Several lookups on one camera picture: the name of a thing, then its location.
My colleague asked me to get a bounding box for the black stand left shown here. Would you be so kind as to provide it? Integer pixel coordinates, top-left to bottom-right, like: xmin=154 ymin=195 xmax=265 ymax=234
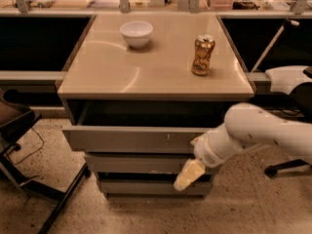
xmin=0 ymin=87 xmax=92 ymax=234

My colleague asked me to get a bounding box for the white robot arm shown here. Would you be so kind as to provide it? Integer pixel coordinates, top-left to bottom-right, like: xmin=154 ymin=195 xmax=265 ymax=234
xmin=174 ymin=102 xmax=312 ymax=191

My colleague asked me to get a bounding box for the grey top drawer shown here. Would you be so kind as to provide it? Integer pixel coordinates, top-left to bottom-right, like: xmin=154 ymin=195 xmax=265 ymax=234
xmin=62 ymin=125 xmax=208 ymax=154

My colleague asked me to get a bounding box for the white stick with black tip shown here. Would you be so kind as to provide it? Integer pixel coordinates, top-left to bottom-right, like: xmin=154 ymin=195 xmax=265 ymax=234
xmin=251 ymin=19 xmax=300 ymax=72

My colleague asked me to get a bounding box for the white ceramic bowl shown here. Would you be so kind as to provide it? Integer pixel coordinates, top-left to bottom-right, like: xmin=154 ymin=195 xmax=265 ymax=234
xmin=120 ymin=20 xmax=153 ymax=49

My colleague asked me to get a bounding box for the crushed gold soda can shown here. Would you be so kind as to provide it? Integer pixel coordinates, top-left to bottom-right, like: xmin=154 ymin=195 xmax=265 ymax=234
xmin=191 ymin=34 xmax=215 ymax=76

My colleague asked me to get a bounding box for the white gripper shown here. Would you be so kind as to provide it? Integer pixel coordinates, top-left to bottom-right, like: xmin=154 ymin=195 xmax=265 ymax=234
xmin=174 ymin=132 xmax=227 ymax=191

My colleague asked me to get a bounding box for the grey middle drawer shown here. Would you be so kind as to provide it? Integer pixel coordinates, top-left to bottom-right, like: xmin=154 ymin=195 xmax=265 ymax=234
xmin=85 ymin=153 xmax=195 ymax=174

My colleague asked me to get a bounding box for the black cable on floor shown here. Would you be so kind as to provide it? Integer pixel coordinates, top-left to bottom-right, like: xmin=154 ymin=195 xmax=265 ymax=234
xmin=6 ymin=126 xmax=46 ymax=166

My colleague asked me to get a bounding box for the grey bottom drawer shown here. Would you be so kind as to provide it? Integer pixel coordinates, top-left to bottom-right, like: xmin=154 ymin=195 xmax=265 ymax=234
xmin=97 ymin=173 xmax=213 ymax=197

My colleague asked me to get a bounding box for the black office chair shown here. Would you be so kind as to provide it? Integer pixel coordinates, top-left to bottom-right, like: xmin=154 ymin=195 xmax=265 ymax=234
xmin=263 ymin=65 xmax=312 ymax=177

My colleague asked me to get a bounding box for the grey drawer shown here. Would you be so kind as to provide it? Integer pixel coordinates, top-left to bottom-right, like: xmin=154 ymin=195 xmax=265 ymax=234
xmin=62 ymin=125 xmax=208 ymax=154
xmin=97 ymin=173 xmax=213 ymax=197
xmin=85 ymin=153 xmax=195 ymax=174

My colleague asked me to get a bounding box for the beige top drawer cabinet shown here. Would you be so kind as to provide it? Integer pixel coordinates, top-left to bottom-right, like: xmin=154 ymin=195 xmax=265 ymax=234
xmin=58 ymin=12 xmax=254 ymax=129

